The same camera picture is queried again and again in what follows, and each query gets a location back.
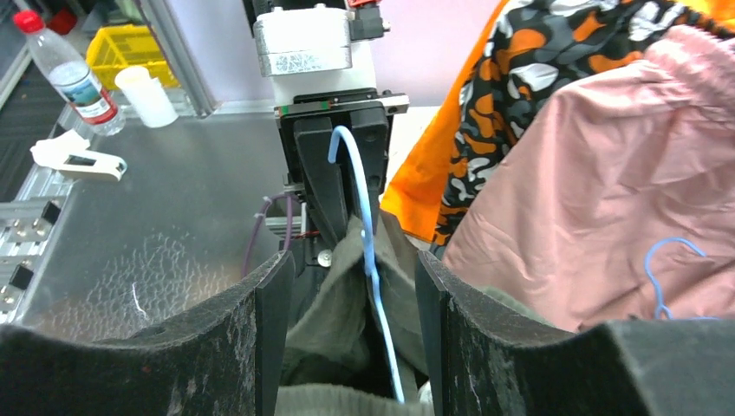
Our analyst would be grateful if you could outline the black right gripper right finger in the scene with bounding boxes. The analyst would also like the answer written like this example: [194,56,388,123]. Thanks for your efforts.
[415,251,734,415]

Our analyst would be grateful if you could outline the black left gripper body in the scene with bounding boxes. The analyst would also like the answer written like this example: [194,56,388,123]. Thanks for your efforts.
[274,88,410,267]

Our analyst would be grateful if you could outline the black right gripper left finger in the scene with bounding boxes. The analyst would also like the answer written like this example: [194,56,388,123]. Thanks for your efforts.
[1,251,295,415]

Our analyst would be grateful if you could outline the blue wire hanger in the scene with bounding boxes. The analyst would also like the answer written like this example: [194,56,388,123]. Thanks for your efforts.
[643,237,714,321]
[327,126,406,404]

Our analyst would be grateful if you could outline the olive green shorts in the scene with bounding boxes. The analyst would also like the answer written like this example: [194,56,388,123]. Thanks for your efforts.
[275,209,552,416]

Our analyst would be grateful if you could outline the dusty pink shorts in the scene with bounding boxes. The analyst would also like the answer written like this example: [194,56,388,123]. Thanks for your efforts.
[442,26,734,332]

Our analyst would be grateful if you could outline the orange black camo shorts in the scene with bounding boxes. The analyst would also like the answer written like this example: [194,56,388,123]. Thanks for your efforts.
[432,1,734,248]

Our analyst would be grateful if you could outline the white plastic cup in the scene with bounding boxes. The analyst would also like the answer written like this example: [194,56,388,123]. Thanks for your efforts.
[114,66,179,128]

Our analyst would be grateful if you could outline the clear plastic water bottle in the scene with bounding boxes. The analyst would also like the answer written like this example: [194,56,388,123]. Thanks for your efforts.
[13,10,126,136]

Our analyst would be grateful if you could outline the yellow plastic crate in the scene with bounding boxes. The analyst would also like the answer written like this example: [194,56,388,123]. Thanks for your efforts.
[86,24,180,90]

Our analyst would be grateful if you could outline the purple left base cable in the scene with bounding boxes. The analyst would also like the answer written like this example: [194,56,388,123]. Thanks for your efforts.
[241,192,302,280]

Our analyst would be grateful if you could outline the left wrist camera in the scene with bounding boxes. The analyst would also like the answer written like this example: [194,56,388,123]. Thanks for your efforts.
[244,1,390,106]

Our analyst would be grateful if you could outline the fallen blue wire hanger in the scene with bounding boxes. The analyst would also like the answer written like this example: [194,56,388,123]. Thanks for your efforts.
[643,237,714,321]

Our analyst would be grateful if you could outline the white plastic bracket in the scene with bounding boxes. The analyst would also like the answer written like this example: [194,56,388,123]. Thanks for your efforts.
[30,130,127,182]

